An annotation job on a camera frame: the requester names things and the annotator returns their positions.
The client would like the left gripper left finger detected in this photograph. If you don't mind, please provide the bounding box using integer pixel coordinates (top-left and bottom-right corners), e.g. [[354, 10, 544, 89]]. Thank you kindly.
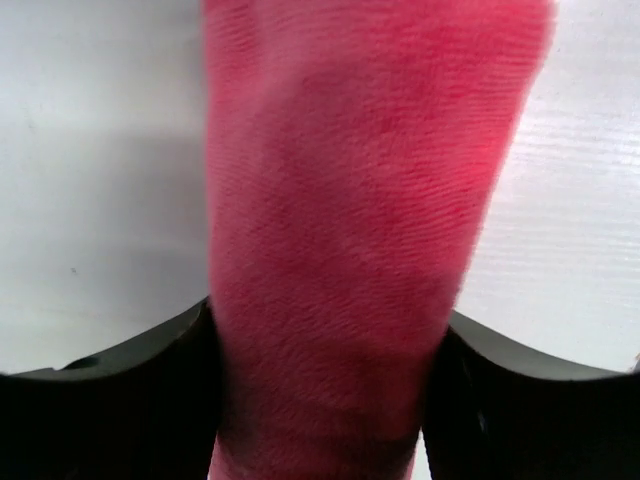
[[1, 301, 222, 480]]

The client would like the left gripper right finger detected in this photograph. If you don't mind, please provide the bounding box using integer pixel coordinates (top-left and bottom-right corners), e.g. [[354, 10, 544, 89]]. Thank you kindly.
[[422, 313, 639, 479]]

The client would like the red towel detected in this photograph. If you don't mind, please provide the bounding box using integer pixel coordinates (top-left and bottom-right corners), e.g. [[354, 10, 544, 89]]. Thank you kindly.
[[203, 1, 554, 479]]

